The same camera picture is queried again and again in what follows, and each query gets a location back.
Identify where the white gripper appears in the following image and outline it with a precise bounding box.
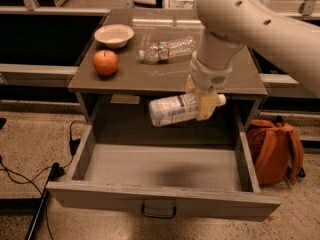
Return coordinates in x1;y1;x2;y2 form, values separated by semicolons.
185;53;232;121

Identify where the blue white plastic bottle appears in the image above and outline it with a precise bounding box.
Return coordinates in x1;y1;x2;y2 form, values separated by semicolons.
149;93;226;127

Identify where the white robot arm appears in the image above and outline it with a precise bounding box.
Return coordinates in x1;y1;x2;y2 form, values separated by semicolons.
186;0;320;121

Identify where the clear plastic water bottle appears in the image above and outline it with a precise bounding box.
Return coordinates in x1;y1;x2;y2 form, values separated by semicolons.
139;36;196;63

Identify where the grey cabinet with counter top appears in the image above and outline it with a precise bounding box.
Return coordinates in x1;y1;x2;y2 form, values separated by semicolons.
69;9;267;146

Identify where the open grey top drawer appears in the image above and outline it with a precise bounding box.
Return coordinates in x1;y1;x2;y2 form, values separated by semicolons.
47;120;280;221

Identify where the orange backpack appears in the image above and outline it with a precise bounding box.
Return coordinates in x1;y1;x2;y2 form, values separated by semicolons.
247;119;304;185

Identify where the red apple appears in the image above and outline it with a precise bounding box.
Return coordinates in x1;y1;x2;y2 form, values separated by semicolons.
92;50;119;76

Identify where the white bowl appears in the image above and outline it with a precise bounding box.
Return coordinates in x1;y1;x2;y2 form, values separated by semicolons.
94;24;134;49

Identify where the black power adapter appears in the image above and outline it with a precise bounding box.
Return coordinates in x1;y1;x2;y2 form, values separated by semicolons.
69;139;80;156

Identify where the black pole on floor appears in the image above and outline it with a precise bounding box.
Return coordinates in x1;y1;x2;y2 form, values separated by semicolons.
25;163;64;240

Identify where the black drawer handle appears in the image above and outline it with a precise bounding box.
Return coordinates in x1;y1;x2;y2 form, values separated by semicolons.
141;204;177;219

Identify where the black cable on floor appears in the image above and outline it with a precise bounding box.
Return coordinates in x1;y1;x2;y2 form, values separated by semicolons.
0;120;87;240

